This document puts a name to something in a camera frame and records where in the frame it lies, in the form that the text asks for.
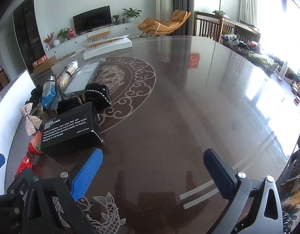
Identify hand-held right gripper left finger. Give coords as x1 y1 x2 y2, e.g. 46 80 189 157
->
22 148 104 234

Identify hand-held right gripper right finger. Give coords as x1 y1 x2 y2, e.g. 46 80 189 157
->
203 148 283 234

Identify clear plastic flat pack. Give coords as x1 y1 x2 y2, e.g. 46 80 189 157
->
63 60 106 98

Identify red packet with gold emblem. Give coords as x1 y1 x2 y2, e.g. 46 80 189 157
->
27 130 46 156

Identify black box with white text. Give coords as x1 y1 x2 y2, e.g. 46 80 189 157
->
40 102 103 158

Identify white board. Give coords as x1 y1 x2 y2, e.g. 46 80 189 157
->
0 69 37 195

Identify rhinestone bow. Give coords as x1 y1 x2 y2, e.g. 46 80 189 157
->
20 103 43 137

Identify clear plastic hair clip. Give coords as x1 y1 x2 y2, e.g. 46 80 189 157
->
30 102 49 121

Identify black furry hair clip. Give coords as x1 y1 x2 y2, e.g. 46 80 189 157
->
57 97 86 115

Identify printed blanket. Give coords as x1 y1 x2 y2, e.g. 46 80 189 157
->
279 144 300 234

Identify black scrunchie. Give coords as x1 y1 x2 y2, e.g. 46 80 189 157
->
24 85 44 105

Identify blue white box in bag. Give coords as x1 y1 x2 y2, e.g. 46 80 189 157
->
41 75 60 110

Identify bundle of wooden sticks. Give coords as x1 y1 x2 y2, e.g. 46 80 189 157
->
56 61 79 90

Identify cardboard box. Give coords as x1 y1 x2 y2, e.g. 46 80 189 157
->
32 56 57 75

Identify pile of household clutter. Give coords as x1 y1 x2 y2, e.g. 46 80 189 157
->
221 33 300 108

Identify dark display cabinet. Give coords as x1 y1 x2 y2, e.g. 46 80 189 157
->
13 0 46 74

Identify red flowers in vase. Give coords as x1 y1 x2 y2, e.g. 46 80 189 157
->
43 32 55 50

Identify white television cabinet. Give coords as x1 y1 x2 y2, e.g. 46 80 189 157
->
45 22 140 53

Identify wooden stool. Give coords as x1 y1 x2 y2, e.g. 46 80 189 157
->
87 30 111 43

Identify bushy potted plant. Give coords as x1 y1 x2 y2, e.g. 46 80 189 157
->
57 27 70 42

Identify wooden chair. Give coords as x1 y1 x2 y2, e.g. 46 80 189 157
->
194 11 225 42

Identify black television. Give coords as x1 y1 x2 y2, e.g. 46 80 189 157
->
72 5 112 34

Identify orange lounge chair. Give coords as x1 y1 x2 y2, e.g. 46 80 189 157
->
137 10 191 37

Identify large potted plant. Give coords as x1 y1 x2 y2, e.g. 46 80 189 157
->
121 7 142 23

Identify white window curtain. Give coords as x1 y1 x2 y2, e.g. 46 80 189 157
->
239 0 272 30

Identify white sheer curtain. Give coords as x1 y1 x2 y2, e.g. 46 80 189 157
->
155 0 175 25

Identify black furry clip with chain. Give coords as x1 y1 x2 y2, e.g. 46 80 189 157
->
83 83 113 114

